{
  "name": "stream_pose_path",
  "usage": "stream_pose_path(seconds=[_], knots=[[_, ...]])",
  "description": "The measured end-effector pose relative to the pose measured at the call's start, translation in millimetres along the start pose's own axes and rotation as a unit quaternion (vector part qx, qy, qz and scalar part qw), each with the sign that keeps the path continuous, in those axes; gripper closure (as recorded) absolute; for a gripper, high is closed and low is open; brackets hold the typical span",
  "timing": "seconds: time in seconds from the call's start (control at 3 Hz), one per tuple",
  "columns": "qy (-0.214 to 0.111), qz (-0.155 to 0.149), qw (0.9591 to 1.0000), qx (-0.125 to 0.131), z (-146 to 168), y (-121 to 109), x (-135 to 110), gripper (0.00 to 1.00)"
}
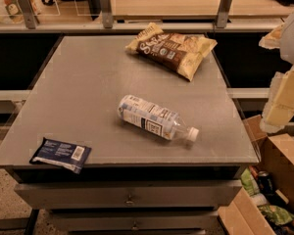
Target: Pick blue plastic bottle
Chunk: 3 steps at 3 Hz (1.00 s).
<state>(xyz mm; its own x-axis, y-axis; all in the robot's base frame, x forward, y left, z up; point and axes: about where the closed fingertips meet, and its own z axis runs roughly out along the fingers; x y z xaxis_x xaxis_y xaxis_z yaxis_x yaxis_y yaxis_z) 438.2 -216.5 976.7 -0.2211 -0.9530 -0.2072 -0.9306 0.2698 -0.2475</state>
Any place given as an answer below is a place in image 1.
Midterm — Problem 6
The left metal glass bracket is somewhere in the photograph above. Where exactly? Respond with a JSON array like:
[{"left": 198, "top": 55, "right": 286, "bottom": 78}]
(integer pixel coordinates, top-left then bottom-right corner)
[{"left": 18, "top": 0, "right": 37, "bottom": 29}]

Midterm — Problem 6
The middle metal glass bracket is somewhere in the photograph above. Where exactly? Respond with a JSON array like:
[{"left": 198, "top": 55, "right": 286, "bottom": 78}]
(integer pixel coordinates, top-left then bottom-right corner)
[{"left": 99, "top": 0, "right": 114, "bottom": 28}]

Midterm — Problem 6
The grey drawer cabinet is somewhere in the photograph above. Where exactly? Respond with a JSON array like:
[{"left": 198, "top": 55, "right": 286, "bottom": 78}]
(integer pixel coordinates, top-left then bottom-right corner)
[{"left": 0, "top": 35, "right": 257, "bottom": 235}]

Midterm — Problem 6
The open cardboard box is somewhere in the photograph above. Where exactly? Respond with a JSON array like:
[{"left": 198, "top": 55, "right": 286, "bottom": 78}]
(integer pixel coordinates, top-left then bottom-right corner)
[{"left": 219, "top": 115, "right": 294, "bottom": 235}]

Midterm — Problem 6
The brown yellow chips bag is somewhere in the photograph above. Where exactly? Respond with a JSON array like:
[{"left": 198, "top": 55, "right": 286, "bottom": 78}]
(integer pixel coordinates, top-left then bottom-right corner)
[{"left": 125, "top": 23, "right": 217, "bottom": 81}]

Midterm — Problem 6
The green patterned packet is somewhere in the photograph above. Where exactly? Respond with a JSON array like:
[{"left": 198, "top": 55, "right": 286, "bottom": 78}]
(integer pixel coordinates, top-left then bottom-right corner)
[{"left": 259, "top": 205, "right": 294, "bottom": 225}]

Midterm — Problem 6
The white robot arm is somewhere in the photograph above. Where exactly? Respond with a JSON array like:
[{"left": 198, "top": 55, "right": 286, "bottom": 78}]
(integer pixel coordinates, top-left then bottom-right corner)
[{"left": 259, "top": 11, "right": 294, "bottom": 133}]

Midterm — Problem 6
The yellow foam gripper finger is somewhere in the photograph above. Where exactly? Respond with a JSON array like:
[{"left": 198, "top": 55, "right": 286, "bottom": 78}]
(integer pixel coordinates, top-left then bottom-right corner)
[{"left": 260, "top": 66, "right": 294, "bottom": 133}]

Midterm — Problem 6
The dark soda can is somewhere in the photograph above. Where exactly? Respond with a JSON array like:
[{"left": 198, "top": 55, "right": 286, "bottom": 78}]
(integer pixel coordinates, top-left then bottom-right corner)
[{"left": 258, "top": 171, "right": 274, "bottom": 194}]

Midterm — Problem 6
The metal glass bracket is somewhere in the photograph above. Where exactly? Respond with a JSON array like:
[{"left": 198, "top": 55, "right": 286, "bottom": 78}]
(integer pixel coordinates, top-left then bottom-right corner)
[
  {"left": 215, "top": 0, "right": 232, "bottom": 28},
  {"left": 99, "top": 0, "right": 114, "bottom": 28},
  {"left": 18, "top": 0, "right": 37, "bottom": 29}
]

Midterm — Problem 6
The right metal glass bracket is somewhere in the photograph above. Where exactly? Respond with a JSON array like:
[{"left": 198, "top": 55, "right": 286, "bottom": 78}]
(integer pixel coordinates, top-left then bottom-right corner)
[{"left": 215, "top": 0, "right": 232, "bottom": 28}]

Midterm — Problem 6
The clear plastic water bottle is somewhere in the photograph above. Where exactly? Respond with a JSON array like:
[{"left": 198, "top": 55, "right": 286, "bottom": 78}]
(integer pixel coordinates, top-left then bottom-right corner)
[{"left": 118, "top": 95, "right": 199, "bottom": 143}]

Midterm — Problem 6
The green snack bag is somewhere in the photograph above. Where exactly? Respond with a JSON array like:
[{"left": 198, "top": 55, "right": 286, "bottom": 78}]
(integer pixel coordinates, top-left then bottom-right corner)
[{"left": 241, "top": 168, "right": 260, "bottom": 196}]

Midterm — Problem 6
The dark blue snack packet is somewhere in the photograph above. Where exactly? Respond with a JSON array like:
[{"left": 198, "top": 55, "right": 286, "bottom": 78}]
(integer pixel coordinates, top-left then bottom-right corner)
[{"left": 29, "top": 138, "right": 91, "bottom": 174}]

